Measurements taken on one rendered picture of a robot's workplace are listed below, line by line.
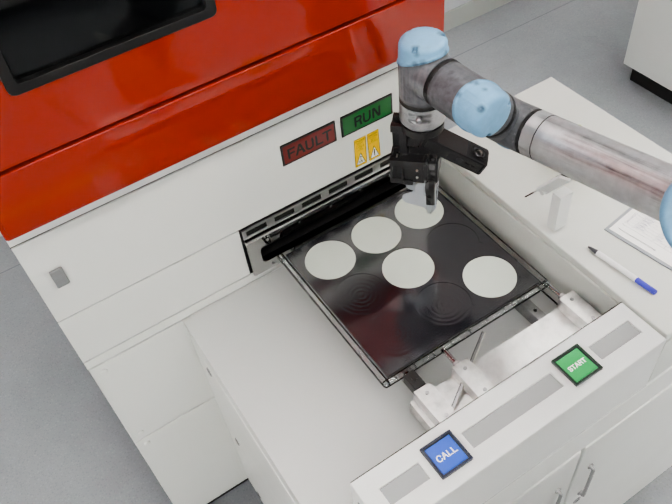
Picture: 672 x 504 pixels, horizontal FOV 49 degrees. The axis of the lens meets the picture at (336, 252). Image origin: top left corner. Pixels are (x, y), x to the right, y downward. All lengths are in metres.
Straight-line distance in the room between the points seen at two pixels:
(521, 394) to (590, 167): 0.36
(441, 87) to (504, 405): 0.49
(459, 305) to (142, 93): 0.66
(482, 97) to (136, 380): 0.91
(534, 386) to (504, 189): 0.43
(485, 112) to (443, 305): 0.43
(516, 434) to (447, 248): 0.44
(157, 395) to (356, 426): 0.51
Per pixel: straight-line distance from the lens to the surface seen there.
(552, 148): 1.12
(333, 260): 1.42
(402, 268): 1.40
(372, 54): 1.28
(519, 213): 1.42
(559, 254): 1.38
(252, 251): 1.44
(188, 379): 1.64
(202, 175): 1.28
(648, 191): 1.06
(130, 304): 1.41
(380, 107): 1.42
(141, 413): 1.66
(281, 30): 1.15
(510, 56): 3.54
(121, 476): 2.32
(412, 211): 1.50
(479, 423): 1.16
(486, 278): 1.39
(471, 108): 1.05
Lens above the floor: 1.97
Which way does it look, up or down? 48 degrees down
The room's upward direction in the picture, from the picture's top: 7 degrees counter-clockwise
